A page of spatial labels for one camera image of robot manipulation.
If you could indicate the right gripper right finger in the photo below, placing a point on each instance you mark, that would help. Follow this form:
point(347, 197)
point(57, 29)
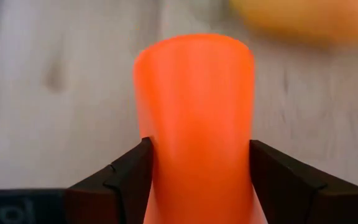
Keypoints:
point(291, 199)

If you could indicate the yellow mottled toy fruit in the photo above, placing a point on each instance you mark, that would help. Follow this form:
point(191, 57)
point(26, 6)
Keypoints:
point(306, 18)

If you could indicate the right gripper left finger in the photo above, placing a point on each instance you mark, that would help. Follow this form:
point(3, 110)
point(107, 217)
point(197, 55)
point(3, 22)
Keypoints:
point(120, 193)

